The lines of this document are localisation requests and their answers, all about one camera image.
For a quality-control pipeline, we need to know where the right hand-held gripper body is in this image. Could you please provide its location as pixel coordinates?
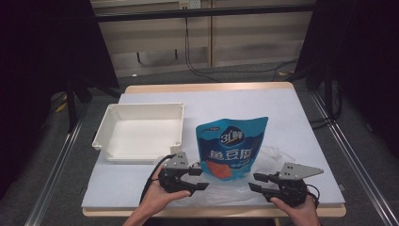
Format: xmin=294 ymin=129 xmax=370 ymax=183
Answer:
xmin=263 ymin=161 xmax=325 ymax=209

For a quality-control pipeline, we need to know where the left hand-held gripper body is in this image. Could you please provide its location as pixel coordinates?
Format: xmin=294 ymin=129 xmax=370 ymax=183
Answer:
xmin=157 ymin=151 xmax=196 ymax=194

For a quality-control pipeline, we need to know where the clear plastic bag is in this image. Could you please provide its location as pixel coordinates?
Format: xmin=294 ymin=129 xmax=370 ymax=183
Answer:
xmin=170 ymin=145 xmax=296 ymax=209

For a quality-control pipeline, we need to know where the blue snack pouch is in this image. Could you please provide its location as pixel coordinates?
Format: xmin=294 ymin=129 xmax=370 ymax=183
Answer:
xmin=195 ymin=116 xmax=269 ymax=182

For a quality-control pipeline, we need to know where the person's left hand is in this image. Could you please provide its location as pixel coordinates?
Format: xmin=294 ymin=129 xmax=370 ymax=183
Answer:
xmin=139 ymin=165 xmax=192 ymax=218

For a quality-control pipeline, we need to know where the person's right hand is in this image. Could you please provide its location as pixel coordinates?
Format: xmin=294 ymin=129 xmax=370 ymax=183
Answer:
xmin=270 ymin=196 xmax=318 ymax=226

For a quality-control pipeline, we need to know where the white plastic tray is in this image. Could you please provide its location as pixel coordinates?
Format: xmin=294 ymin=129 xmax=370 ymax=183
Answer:
xmin=91 ymin=102 xmax=185 ymax=165

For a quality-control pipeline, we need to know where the white table mat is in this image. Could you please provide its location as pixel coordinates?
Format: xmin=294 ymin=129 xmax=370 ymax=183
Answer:
xmin=80 ymin=88 xmax=346 ymax=210

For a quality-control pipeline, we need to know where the wooden table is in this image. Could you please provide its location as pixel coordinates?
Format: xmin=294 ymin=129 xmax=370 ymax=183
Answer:
xmin=82 ymin=82 xmax=347 ymax=218

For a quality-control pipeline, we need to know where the black stand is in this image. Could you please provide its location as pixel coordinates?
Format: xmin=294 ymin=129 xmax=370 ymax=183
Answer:
xmin=322 ymin=64 xmax=343 ymax=121
xmin=64 ymin=74 xmax=93 ymax=134

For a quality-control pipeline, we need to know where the black curtain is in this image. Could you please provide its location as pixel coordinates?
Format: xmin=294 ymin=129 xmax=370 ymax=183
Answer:
xmin=295 ymin=0 xmax=399 ymax=159
xmin=0 ymin=0 xmax=120 ymax=201

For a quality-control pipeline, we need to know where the black horizontal bar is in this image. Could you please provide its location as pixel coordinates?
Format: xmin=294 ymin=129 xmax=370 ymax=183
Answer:
xmin=93 ymin=4 xmax=315 ymax=23

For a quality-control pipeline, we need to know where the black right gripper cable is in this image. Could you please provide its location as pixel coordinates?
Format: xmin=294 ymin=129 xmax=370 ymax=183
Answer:
xmin=304 ymin=184 xmax=322 ymax=209

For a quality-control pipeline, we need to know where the aluminium floor rail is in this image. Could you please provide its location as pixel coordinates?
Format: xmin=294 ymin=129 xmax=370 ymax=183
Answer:
xmin=310 ymin=90 xmax=399 ymax=226
xmin=24 ymin=105 xmax=92 ymax=226

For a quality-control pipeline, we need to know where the black floor cable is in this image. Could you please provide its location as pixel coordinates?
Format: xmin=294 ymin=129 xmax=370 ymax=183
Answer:
xmin=215 ymin=57 xmax=299 ymax=83

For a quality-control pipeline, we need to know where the black hanging cable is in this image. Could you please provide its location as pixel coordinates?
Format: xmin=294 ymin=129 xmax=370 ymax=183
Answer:
xmin=184 ymin=17 xmax=222 ymax=83

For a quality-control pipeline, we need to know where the white wall socket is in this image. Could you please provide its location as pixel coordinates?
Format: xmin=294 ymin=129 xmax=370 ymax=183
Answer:
xmin=178 ymin=0 xmax=202 ymax=9

